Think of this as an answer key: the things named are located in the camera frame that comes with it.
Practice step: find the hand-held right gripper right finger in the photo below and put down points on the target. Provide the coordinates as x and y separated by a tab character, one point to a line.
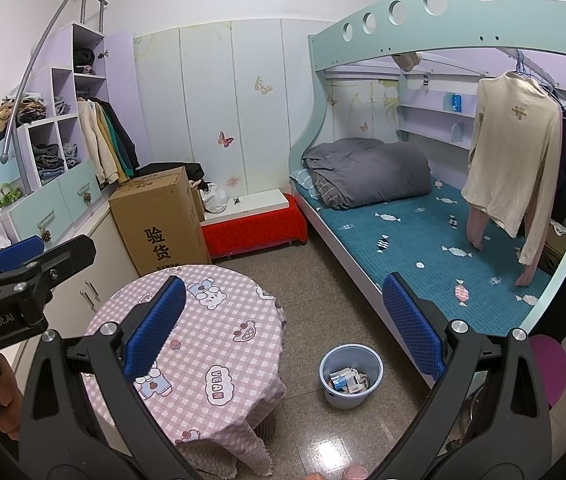
413	327

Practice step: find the brown cloth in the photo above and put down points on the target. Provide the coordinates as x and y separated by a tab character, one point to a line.
407	60

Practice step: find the folded blue jeans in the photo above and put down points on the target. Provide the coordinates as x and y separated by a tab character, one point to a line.
71	155

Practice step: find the black cloth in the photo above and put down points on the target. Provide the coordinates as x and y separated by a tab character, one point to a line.
178	170

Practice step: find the woven table base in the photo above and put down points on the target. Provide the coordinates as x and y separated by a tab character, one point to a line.
263	430

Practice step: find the green hanging garment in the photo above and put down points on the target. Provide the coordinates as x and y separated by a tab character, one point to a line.
120	153

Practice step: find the lavender bed wall shelf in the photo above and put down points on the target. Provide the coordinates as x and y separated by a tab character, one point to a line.
433	112

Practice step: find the light blue plastic bin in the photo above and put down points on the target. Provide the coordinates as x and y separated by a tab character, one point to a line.
343	401

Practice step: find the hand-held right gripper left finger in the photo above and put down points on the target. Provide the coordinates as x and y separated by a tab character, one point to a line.
155	330

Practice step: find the lavender stepped shelf cabinet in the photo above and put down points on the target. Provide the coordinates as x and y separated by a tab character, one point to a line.
33	212

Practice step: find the beige long sleeve shirt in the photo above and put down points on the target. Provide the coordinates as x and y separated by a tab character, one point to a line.
513	150

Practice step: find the cream low cabinet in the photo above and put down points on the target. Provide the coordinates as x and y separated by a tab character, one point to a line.
98	260

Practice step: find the pile of folded clothes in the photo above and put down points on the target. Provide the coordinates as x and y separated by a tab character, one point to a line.
18	112

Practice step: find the blue plaid pillow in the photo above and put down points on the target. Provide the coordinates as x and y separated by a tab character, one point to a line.
305	181

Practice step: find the black hanging coat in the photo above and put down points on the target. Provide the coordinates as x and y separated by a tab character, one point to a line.
125	134

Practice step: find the magenta round stool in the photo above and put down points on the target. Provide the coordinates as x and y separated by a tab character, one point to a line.
550	365

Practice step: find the red ottoman bench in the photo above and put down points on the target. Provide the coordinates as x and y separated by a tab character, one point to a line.
258	232

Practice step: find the pinecone ornament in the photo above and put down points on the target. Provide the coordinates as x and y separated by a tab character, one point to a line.
88	196
46	235

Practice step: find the small blue box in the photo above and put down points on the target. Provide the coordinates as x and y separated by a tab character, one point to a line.
456	102

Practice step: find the white wardrobe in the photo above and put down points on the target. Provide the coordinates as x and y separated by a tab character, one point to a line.
203	85

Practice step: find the black folded clothes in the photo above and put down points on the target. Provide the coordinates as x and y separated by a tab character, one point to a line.
84	59

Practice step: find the folded dark jeans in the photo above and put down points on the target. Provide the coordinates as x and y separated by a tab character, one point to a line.
48	158

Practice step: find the beige butterfly sticker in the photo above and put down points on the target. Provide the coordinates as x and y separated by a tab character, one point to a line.
263	85

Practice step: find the pink checkered tablecloth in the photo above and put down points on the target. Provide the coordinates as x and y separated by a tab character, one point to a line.
253	310

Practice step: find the white plastic bag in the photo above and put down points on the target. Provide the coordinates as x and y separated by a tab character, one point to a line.
214	200

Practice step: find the green leaf ornament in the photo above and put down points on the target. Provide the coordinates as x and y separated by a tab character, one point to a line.
10	196

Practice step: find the grey folded clothes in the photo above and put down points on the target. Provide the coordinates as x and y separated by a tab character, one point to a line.
61	107

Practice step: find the pink butterfly sticker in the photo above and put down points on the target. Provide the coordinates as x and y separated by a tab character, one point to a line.
226	139

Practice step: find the grey quilt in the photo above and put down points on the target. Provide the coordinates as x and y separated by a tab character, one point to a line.
373	170

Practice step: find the teal bunk bed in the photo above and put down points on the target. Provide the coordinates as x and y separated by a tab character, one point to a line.
488	25

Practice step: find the person's foot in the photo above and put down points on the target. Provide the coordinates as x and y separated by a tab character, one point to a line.
355	471

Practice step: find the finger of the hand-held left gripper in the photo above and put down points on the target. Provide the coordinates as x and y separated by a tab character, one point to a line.
18	253
70	252

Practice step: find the blue clothes hanger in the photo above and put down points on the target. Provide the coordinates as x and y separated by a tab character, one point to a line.
523	63

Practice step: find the grey metal handrail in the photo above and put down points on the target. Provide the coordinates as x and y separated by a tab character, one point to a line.
38	50

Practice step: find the teal candy print bedsheet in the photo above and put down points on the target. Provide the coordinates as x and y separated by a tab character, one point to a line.
413	245

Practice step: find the white board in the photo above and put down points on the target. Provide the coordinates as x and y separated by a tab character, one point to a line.
253	205

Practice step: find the large cardboard box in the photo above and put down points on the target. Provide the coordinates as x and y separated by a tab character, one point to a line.
163	220

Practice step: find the white blue carton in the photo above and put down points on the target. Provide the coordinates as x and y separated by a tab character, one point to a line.
340	379

